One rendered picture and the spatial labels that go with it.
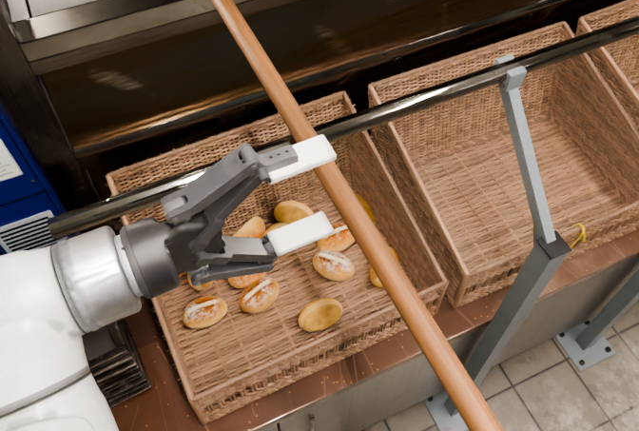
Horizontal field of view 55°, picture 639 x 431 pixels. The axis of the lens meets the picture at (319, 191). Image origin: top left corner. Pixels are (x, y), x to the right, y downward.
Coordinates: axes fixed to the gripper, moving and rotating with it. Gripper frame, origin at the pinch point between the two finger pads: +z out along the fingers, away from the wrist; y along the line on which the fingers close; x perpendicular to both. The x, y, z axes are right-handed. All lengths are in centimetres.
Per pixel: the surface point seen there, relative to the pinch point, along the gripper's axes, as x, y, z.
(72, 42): -55, 16, -19
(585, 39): -18, 14, 56
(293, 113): -20.6, 11.0, 5.8
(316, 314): -15, 67, 6
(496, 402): 8, 132, 54
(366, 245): 2.4, 11.5, 5.1
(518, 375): 4, 132, 65
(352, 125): -17.9, 14.7, 13.9
